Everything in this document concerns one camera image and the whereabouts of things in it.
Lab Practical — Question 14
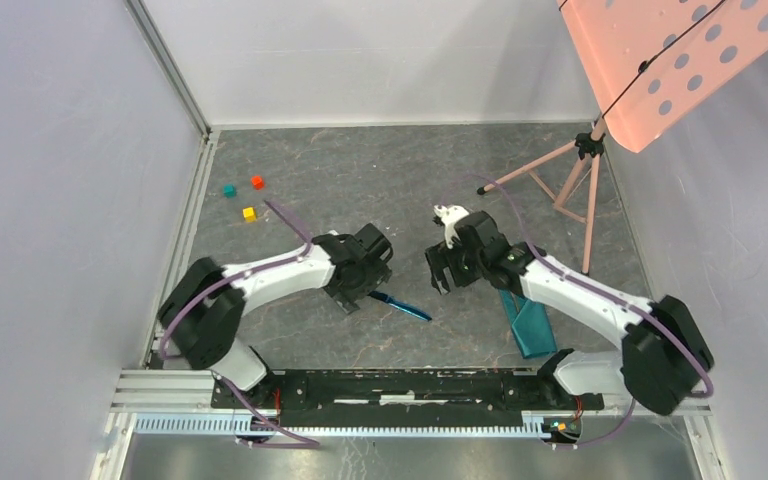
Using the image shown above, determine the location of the blue knife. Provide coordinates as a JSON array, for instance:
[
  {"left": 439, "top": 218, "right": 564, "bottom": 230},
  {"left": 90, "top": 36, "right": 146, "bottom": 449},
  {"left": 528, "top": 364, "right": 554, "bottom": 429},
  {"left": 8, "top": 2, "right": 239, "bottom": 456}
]
[{"left": 368, "top": 291, "right": 432, "bottom": 322}]

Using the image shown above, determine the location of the teal cloth napkin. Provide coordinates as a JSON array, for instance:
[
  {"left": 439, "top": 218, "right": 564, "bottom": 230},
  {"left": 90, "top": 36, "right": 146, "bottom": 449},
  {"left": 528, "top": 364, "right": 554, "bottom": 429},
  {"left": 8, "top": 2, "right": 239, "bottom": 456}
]
[{"left": 498, "top": 290, "right": 558, "bottom": 359}]

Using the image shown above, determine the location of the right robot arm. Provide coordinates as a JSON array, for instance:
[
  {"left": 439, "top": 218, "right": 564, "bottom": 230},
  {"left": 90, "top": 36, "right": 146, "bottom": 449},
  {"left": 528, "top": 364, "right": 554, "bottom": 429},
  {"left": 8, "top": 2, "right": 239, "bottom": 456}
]
[{"left": 425, "top": 205, "right": 714, "bottom": 416}]

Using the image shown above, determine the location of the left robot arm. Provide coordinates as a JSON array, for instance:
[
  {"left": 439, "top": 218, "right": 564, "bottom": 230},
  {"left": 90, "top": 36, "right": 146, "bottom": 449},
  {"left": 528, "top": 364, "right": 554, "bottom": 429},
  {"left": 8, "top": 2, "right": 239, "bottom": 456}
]
[{"left": 156, "top": 223, "right": 393, "bottom": 408}]

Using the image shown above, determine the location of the yellow cube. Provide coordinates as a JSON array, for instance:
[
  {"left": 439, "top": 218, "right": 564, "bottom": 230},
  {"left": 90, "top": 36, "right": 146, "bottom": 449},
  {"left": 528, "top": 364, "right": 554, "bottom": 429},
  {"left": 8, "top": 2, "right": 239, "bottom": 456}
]
[{"left": 242, "top": 207, "right": 257, "bottom": 223}]

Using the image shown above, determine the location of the orange cube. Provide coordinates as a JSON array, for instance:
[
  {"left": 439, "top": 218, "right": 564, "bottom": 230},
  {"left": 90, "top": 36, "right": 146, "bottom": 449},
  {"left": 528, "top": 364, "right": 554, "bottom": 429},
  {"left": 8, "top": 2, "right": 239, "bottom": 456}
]
[{"left": 250, "top": 176, "right": 265, "bottom": 190}]

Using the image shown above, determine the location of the teal cube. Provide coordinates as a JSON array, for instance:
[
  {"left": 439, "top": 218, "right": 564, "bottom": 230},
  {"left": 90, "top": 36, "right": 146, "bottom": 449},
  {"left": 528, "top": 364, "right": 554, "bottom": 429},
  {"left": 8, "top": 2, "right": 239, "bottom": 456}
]
[{"left": 222, "top": 184, "right": 237, "bottom": 198}]

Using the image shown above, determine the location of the pink tripod stand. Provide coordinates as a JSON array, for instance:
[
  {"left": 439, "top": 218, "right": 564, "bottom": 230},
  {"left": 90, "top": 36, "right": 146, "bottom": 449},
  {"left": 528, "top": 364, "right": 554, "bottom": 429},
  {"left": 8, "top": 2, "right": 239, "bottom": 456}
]
[{"left": 476, "top": 114, "right": 608, "bottom": 275}]

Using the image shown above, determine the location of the pink perforated panel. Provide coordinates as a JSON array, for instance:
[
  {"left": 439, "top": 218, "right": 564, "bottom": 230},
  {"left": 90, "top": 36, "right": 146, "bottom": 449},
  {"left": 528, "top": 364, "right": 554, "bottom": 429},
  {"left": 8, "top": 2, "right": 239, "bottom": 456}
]
[{"left": 558, "top": 0, "right": 768, "bottom": 153}]

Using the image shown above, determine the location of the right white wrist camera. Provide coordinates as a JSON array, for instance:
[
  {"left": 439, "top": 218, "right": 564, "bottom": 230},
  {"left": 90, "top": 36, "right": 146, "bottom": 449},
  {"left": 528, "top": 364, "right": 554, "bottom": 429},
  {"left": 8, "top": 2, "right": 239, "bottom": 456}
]
[{"left": 433, "top": 204, "right": 470, "bottom": 249}]

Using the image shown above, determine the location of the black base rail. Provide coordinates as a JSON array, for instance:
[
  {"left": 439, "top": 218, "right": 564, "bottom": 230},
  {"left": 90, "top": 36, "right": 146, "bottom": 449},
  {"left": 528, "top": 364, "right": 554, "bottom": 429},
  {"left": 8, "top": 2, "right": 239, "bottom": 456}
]
[{"left": 245, "top": 368, "right": 605, "bottom": 428}]

